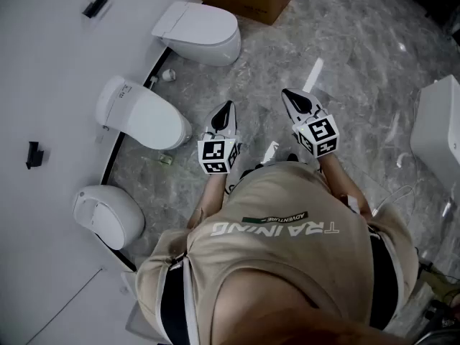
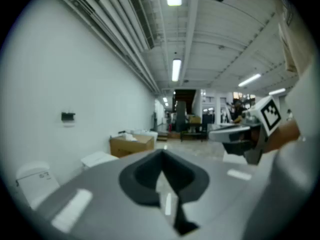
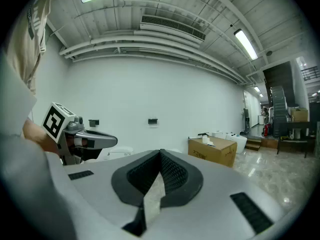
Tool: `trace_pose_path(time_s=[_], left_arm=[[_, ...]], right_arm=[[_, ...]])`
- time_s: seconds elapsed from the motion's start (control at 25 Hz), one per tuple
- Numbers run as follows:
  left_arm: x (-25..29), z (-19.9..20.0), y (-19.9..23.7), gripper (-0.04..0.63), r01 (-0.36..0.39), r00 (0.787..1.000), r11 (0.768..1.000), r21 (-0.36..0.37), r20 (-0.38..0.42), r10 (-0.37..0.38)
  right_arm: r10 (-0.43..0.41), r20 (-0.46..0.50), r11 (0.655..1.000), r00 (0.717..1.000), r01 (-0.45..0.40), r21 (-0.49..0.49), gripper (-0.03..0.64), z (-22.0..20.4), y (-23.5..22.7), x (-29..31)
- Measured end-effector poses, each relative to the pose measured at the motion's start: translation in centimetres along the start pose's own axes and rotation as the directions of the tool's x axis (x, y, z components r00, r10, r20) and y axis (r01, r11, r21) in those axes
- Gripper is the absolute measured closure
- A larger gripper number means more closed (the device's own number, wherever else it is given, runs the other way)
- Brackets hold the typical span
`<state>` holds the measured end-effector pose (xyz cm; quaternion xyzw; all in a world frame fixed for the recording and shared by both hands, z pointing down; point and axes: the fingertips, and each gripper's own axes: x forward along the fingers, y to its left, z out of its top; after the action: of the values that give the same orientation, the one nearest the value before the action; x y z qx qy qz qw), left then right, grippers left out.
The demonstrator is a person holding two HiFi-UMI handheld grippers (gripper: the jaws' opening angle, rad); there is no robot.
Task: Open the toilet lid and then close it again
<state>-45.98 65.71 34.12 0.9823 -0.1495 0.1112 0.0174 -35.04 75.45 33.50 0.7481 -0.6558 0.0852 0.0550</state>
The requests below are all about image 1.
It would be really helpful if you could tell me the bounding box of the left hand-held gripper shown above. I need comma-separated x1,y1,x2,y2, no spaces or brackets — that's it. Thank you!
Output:
197,101,241,175

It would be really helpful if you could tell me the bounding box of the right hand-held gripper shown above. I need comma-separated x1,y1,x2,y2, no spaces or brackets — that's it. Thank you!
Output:
282,88,341,160

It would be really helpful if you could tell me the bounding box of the person's right forearm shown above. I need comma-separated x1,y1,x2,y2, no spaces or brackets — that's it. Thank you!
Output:
318,153,374,219

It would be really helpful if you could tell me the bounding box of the person's left forearm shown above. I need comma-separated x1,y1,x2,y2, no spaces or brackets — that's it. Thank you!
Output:
187,172,228,229

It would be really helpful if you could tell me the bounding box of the white toilet with tank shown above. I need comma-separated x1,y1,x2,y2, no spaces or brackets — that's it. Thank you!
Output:
95,75,193,151

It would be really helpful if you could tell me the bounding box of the white tankless toilet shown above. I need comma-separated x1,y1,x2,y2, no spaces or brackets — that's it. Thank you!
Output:
150,0,242,68

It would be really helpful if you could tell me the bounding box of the white rounded toilet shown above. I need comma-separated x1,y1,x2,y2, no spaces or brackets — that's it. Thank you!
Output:
71,184,146,251

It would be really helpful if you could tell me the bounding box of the person's black shoe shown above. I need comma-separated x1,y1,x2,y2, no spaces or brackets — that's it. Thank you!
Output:
285,152,310,165
239,162,276,179

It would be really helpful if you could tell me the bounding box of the person's beige shirt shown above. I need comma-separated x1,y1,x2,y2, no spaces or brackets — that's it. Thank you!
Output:
135,162,420,345

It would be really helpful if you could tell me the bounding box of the white boxy appliance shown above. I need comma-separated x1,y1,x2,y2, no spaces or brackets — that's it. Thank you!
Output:
409,74,460,194

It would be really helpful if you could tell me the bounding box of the white angular cabinet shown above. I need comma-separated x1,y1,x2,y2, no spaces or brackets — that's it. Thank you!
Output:
120,270,159,341

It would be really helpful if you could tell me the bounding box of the black equipment pile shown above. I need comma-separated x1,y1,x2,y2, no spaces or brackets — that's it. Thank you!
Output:
416,260,460,345

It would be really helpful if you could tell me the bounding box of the thin white cable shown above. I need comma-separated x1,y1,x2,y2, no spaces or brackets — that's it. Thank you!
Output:
372,184,418,219

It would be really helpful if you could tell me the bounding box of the black wall shelf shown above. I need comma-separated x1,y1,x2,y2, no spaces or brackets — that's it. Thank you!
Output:
81,0,109,19

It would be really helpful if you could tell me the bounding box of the black shoulder strap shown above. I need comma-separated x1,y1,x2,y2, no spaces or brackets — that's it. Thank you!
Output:
367,226,400,331
160,257,199,345

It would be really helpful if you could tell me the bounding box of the small black wall holder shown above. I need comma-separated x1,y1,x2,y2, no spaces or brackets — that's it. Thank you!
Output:
24,141,45,170

